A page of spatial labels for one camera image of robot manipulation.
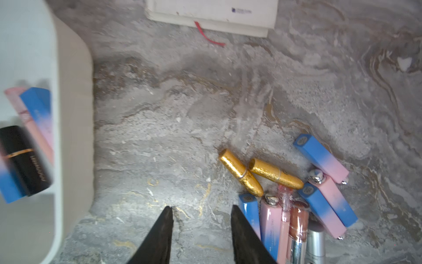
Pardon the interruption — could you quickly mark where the pink blue lipstick silver cap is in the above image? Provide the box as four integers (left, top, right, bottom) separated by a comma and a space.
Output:
260, 194, 282, 261

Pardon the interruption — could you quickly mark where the black lipstick with gold band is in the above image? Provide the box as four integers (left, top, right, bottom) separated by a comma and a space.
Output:
1, 125, 51, 196

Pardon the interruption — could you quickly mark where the pink clear-cap lip gloss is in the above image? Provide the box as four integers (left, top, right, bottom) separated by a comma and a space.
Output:
4, 87, 54, 165

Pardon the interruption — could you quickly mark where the white plastic storage box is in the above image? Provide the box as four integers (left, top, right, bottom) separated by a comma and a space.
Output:
1, 1, 94, 264

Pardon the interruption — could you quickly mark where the pink lipstick silver cap right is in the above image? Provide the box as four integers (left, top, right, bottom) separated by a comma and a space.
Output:
308, 169, 358, 228

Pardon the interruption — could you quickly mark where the brown lip gloss tube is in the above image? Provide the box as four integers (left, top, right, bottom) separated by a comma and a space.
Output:
287, 199, 310, 264

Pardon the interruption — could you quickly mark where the silver lipstick tube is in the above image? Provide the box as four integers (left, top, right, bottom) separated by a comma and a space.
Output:
305, 220, 326, 264

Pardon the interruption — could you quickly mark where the slim pink lip gloss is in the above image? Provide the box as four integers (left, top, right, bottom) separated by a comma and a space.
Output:
277, 185, 292, 264

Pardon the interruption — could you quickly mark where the blue pink gradient lipstick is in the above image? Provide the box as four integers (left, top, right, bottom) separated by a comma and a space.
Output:
0, 145, 26, 204

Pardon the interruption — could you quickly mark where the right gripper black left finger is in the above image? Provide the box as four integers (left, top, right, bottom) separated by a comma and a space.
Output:
127, 206, 174, 264

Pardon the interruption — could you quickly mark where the gold lipstick right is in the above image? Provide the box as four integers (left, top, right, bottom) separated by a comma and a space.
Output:
249, 158, 304, 190

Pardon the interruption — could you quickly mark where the gold lipstick left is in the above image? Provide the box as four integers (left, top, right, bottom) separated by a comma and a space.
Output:
218, 148, 264, 198

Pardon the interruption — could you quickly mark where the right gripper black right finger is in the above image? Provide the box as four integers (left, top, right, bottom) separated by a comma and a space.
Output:
231, 205, 276, 264

